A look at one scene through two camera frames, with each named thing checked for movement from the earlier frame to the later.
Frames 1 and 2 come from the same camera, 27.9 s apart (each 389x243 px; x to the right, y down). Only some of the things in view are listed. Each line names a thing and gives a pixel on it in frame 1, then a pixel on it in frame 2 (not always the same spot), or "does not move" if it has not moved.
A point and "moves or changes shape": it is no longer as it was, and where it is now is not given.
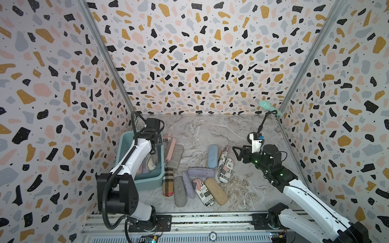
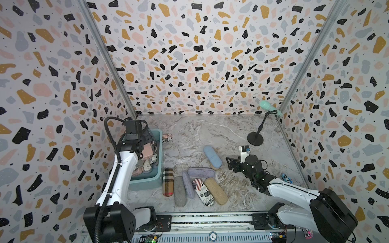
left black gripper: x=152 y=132 → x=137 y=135
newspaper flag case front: x=203 y=192 does not move
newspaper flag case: x=225 y=174 → x=154 y=155
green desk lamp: x=266 y=106 does not move
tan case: x=219 y=153 → x=215 y=168
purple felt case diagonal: x=188 y=185 does not move
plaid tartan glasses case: x=168 y=182 does not move
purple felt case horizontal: x=201 y=172 does not move
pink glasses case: x=171 y=147 moves or changes shape
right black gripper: x=246 y=151 → x=235 y=161
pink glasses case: x=140 y=170 does not move
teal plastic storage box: x=152 y=181 does not move
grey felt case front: x=180 y=195 does not move
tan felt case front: x=216 y=191 does not move
